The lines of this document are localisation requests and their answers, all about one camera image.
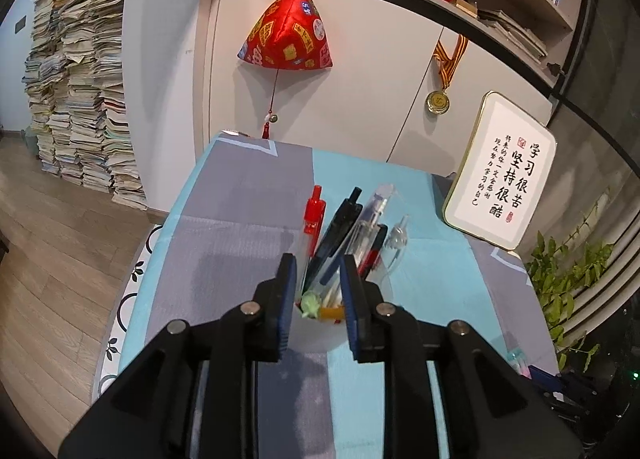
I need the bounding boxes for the clear pen beige grip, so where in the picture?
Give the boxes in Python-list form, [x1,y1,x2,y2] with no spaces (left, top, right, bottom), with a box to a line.
[345,183,398,260]

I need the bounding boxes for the tall stacks of books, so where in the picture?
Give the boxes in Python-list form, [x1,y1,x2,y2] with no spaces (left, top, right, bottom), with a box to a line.
[22,0,149,212]

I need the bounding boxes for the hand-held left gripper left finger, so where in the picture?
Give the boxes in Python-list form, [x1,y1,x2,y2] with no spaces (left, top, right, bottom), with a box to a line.
[57,253,298,459]

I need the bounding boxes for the translucent pen cup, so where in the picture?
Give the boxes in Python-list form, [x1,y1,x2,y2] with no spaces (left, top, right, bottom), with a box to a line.
[290,239,396,355]

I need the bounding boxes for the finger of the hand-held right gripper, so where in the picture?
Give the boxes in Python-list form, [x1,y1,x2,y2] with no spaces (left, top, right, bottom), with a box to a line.
[527,366,568,392]

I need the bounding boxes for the stack of magazines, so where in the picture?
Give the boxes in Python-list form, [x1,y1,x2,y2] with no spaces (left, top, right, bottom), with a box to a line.
[477,9,548,64]

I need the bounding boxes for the red and black pen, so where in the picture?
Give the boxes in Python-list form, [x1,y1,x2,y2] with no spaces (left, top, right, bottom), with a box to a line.
[357,224,389,281]

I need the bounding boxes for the grey wall bookshelf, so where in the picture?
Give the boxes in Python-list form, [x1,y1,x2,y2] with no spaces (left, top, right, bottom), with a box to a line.
[230,0,586,84]

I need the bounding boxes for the dark blue pen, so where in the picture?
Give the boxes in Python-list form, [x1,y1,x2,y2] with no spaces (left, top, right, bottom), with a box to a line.
[317,261,346,290]

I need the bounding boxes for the red pyramid hanging ornament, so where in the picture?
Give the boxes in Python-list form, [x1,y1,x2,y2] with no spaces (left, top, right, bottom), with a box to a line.
[236,0,335,140]

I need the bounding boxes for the clear plastic pen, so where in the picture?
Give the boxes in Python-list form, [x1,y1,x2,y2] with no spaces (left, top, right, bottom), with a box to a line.
[385,215,412,280]

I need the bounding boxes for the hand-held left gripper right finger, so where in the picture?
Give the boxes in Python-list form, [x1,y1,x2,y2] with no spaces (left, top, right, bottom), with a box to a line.
[340,254,583,459]

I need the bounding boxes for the framed calligraphy sign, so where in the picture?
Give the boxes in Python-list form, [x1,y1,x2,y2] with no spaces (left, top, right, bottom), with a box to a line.
[441,90,557,252]

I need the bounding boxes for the white wall cabinet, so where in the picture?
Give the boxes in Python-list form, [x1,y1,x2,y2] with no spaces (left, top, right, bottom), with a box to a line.
[205,0,556,180]

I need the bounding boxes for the green potted plant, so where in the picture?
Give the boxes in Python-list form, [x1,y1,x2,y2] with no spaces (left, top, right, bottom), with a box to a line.
[525,189,616,375]

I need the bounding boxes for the gold medal striped ribbon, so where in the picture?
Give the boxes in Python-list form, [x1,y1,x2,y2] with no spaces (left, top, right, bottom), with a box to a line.
[425,34,469,116]

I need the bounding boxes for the white floral tablecloth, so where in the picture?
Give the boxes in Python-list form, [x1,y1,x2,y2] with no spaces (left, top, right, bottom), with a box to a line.
[97,224,166,395]

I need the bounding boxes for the glass cabinet door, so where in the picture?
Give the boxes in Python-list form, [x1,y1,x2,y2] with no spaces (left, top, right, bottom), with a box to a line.
[547,0,640,170]

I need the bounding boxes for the teal and grey tablecloth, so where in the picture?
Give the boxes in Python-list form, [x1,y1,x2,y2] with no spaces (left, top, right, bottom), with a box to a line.
[117,131,561,459]

